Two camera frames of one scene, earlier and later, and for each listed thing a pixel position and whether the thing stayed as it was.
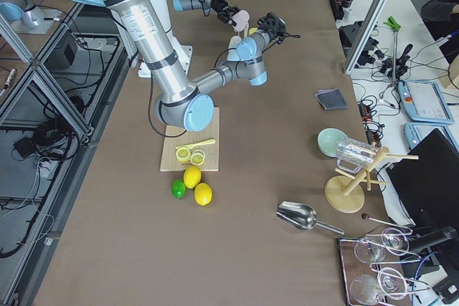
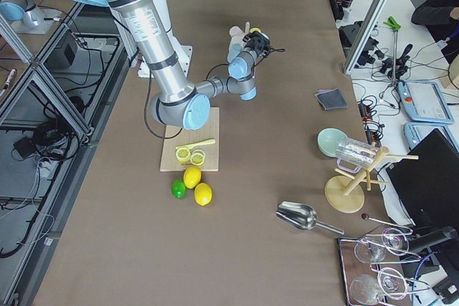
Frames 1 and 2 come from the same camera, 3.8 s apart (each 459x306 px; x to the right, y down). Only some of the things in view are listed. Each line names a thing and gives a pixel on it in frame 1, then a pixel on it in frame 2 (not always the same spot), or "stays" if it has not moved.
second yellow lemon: x=203 y=193 stays
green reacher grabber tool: x=392 y=23 stays
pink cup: x=241 y=18 -> x=236 y=31
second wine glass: x=368 y=253 stays
